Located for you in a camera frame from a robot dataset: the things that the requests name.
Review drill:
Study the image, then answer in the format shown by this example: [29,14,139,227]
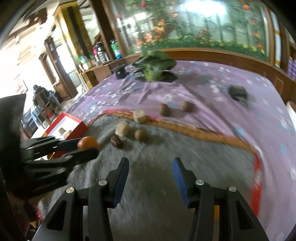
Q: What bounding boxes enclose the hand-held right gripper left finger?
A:
[32,157,130,241]

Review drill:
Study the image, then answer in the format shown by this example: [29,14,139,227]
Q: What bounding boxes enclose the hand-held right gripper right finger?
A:
[172,158,270,241]

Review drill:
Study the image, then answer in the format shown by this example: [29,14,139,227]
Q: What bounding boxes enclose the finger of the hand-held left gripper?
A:
[22,148,99,176]
[20,136,80,155]

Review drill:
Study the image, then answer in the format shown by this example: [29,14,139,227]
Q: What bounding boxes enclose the large orange tangerine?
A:
[77,136,100,151]

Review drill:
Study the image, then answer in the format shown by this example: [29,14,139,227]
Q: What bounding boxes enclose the red shallow cardboard box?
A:
[35,113,89,160]

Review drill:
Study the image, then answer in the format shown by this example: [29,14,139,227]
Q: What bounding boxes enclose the dark red jujube date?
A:
[110,136,123,149]

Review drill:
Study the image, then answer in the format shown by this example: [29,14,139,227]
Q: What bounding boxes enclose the brown longan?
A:
[159,103,173,117]
[134,129,148,142]
[181,100,195,113]

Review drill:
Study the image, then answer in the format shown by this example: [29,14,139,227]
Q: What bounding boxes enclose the grey felt blanket red trim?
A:
[35,110,266,241]

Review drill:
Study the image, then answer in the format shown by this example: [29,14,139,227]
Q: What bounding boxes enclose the wooden dining chair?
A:
[33,90,62,116]

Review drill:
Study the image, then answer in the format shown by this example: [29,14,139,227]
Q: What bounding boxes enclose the wicker basket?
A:
[54,82,70,100]

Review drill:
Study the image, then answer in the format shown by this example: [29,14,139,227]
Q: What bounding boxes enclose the wooden counter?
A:
[80,59,116,93]

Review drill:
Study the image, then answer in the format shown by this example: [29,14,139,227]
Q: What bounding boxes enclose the green plastic bag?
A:
[77,54,90,65]

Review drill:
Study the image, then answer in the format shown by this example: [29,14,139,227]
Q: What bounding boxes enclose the black cylindrical device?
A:
[112,65,128,80]

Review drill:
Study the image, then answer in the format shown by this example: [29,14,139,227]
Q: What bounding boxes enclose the black steel thermos pot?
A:
[95,42,109,64]

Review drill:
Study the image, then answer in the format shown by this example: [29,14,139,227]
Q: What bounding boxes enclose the green label plastic bottle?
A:
[110,39,122,59]

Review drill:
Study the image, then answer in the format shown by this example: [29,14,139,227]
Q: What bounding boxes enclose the green bok choy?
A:
[132,50,178,82]

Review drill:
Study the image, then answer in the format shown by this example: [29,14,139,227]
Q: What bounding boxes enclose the purple spray can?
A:
[287,58,296,80]

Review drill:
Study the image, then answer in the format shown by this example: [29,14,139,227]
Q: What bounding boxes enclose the flower painted glass partition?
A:
[109,0,272,63]

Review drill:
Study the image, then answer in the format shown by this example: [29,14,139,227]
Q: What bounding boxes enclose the white and gold panel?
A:
[269,9,281,67]

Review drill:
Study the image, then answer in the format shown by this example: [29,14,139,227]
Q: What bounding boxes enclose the framed wall painting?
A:
[13,74,28,95]

